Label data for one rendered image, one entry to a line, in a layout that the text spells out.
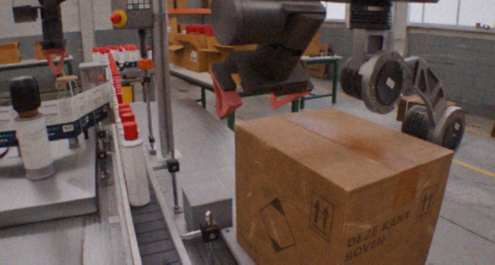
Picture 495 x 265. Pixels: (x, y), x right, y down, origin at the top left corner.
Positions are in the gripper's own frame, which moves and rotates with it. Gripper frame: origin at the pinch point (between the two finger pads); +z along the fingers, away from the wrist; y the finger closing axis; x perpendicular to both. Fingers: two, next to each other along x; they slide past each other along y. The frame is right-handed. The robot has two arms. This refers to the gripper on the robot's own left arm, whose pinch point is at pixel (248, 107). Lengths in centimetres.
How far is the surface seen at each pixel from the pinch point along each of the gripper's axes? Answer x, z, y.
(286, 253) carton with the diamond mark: 21.1, 11.5, -1.1
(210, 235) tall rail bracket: 12.8, 17.2, 7.3
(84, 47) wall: -604, 541, -52
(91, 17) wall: -648, 486, -76
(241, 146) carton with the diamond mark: 0.7, 11.2, -2.6
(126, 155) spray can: -13.3, 30.7, 13.9
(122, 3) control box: -70, 32, 2
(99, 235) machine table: -1, 45, 24
